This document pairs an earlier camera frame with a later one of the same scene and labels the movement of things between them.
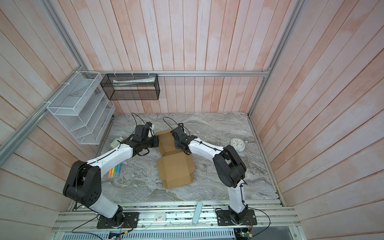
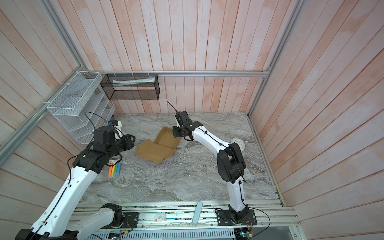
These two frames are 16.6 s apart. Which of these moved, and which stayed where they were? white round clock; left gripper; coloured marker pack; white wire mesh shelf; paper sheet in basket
Moved: left gripper
Stayed: white wire mesh shelf; paper sheet in basket; white round clock; coloured marker pack
